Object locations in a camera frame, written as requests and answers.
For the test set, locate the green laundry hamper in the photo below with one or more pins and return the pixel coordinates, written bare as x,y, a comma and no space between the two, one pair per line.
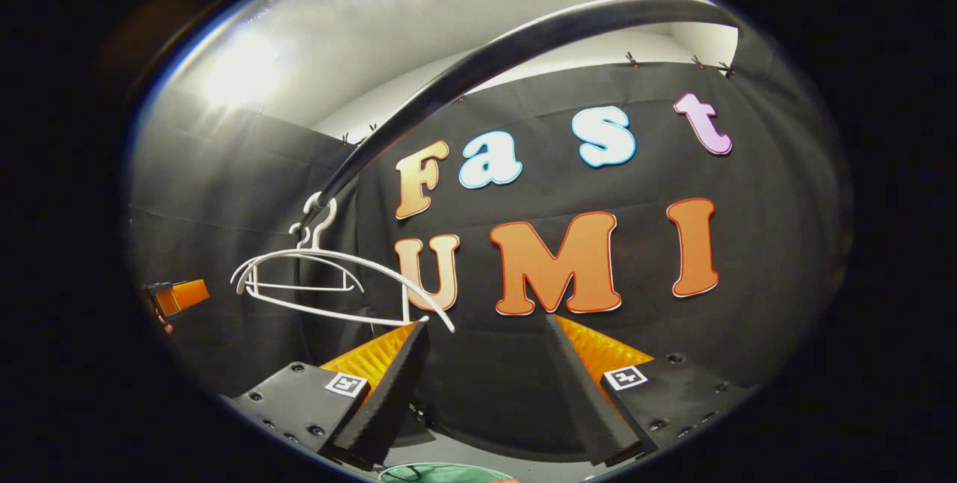
441,475

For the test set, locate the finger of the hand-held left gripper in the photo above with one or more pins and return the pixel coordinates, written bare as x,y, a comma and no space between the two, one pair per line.
183,296

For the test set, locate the black backdrop cloth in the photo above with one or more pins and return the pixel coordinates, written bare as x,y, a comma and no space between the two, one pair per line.
762,244
224,191

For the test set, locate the black clothes rail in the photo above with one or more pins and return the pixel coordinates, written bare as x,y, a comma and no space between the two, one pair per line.
523,42

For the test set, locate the white plastic hanger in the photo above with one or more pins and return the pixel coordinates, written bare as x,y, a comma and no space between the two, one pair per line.
406,303
299,288

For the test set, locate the ceiling light panel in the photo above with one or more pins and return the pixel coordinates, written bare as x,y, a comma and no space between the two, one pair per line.
239,68

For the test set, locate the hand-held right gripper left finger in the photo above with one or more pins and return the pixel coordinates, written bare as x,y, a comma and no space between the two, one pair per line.
389,401

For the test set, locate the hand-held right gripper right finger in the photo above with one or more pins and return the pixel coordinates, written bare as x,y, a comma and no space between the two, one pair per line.
591,408

